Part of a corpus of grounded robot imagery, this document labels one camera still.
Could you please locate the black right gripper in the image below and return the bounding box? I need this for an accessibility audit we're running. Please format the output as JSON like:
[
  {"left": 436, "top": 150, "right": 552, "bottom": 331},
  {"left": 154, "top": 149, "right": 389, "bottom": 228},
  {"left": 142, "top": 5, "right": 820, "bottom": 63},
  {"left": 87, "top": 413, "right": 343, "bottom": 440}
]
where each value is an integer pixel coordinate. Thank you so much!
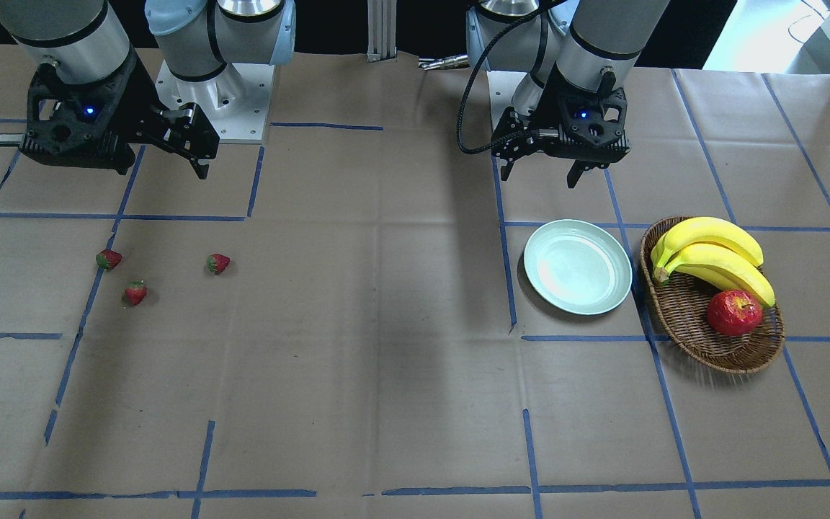
[{"left": 19, "top": 49, "right": 220, "bottom": 180}]

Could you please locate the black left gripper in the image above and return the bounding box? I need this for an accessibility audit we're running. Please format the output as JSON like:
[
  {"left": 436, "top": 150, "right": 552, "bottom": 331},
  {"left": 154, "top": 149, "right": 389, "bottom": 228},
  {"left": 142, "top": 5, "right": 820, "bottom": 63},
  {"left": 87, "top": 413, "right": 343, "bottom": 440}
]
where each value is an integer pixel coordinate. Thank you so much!
[{"left": 493, "top": 68, "right": 631, "bottom": 190}]

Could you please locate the red strawberry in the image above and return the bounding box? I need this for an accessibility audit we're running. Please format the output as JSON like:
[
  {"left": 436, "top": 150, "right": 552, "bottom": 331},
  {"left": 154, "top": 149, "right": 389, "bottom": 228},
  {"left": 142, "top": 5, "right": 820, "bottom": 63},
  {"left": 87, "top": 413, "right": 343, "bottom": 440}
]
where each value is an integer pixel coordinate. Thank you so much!
[
  {"left": 95, "top": 249, "right": 124, "bottom": 270},
  {"left": 205, "top": 253, "right": 231, "bottom": 275},
  {"left": 124, "top": 280, "right": 148, "bottom": 306}
]

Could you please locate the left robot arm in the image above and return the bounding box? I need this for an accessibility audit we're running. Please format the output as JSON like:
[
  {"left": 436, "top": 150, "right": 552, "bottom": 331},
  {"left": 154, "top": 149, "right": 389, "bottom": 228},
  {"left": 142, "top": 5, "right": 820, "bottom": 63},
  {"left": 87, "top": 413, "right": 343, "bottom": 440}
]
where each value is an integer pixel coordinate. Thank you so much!
[{"left": 457, "top": 1, "right": 668, "bottom": 187}]

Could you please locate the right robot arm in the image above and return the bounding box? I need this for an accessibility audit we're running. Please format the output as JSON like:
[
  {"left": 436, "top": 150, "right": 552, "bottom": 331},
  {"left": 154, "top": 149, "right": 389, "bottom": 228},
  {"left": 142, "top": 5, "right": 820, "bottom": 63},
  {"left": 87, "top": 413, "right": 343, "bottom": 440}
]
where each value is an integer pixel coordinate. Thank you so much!
[{"left": 0, "top": 1, "right": 296, "bottom": 179}]

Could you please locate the light green plate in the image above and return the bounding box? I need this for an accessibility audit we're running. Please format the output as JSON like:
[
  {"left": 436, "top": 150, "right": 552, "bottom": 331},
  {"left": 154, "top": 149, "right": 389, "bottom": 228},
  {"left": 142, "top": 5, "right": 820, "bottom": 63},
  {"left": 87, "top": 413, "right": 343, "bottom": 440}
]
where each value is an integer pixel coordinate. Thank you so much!
[{"left": 523, "top": 219, "right": 633, "bottom": 316}]

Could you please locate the yellow banana bunch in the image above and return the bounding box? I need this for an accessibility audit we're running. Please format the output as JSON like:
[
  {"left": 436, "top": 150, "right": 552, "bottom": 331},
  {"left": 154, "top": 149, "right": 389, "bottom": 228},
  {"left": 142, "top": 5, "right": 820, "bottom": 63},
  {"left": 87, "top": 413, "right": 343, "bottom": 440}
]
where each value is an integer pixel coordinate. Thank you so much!
[{"left": 651, "top": 216, "right": 775, "bottom": 308}]

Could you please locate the brown wicker basket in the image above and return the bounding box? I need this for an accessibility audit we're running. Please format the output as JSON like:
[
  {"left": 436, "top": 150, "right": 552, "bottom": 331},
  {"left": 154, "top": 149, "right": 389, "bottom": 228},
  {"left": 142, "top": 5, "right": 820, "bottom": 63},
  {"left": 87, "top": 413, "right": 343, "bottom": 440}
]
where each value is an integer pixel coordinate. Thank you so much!
[{"left": 638, "top": 216, "right": 787, "bottom": 375}]

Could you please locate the red apple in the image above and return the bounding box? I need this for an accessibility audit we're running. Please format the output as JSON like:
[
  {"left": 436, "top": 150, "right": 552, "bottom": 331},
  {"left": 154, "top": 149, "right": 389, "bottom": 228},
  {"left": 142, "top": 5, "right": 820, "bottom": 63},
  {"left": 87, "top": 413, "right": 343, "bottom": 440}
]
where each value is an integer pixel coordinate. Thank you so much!
[{"left": 705, "top": 290, "right": 764, "bottom": 336}]

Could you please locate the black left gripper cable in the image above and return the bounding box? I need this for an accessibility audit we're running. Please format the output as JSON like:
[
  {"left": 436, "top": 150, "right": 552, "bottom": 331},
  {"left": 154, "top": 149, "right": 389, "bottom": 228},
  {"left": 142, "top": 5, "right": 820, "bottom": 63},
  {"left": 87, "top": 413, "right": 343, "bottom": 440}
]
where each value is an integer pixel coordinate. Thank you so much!
[{"left": 456, "top": 0, "right": 567, "bottom": 156}]

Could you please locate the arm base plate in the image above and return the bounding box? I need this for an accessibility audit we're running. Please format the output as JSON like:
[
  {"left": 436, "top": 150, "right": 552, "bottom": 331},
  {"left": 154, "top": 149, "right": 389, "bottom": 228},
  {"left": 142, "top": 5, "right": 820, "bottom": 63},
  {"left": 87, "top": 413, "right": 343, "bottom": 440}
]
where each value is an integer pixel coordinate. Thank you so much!
[
  {"left": 156, "top": 62, "right": 277, "bottom": 144},
  {"left": 487, "top": 71, "right": 545, "bottom": 130}
]

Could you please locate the aluminium frame post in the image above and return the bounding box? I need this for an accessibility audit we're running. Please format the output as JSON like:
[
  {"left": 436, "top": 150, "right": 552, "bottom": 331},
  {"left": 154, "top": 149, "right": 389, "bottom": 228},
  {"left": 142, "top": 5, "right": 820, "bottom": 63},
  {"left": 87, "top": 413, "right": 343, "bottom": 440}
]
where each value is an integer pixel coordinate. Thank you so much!
[{"left": 366, "top": 0, "right": 398, "bottom": 63}]

